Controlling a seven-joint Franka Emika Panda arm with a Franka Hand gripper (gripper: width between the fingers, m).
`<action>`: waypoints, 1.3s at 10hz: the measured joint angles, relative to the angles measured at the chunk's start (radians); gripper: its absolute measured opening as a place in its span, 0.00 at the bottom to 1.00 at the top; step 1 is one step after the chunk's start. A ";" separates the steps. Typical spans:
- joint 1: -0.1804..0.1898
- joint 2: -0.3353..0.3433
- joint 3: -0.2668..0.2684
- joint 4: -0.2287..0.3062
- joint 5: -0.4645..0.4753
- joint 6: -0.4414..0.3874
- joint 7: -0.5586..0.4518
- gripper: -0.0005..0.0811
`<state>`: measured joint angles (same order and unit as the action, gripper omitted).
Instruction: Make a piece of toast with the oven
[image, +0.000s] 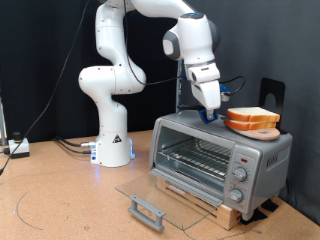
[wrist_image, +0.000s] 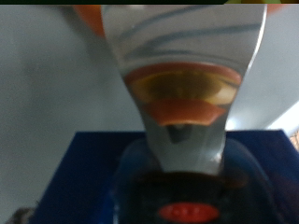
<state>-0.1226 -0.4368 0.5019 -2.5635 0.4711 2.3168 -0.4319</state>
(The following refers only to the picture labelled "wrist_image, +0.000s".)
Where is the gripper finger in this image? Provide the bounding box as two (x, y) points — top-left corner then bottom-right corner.
(6, 206), (36, 224)

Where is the silver toaster oven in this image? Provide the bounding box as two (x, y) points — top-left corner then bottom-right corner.
(0, 4), (299, 218)

